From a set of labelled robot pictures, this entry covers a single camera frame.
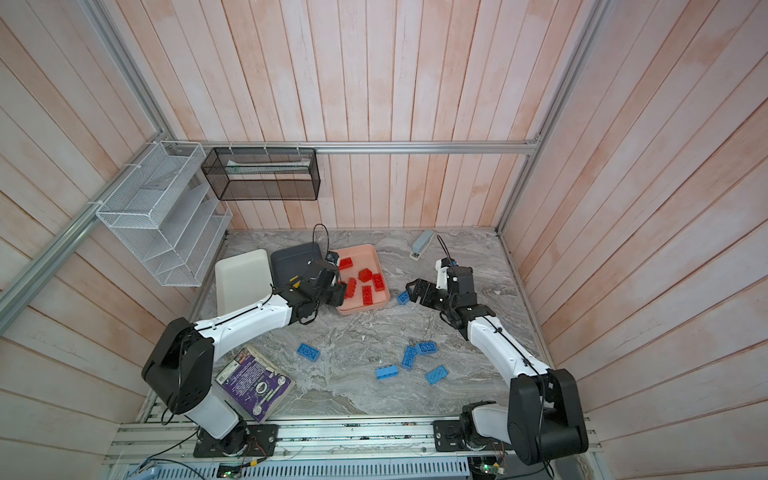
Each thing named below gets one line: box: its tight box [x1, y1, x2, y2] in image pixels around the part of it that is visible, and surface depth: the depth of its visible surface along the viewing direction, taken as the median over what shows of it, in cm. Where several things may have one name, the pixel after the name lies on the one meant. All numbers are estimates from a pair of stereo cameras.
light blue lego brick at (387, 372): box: [376, 365, 399, 381], surface depth 85 cm
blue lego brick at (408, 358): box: [402, 345, 416, 370], surface depth 88 cm
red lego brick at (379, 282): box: [373, 273, 385, 292], surface depth 106 cm
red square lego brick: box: [358, 268, 373, 283], surface depth 106 cm
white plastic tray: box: [215, 249, 273, 317], surface depth 109 cm
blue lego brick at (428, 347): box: [416, 341, 438, 355], surface depth 88 cm
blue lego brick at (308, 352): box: [297, 343, 321, 362], surface depth 90 cm
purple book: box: [214, 346, 295, 423], surface depth 81 cm
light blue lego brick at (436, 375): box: [426, 365, 449, 385], surface depth 86 cm
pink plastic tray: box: [328, 244, 391, 316], surface depth 106 cm
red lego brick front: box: [362, 285, 373, 306], surface depth 102 cm
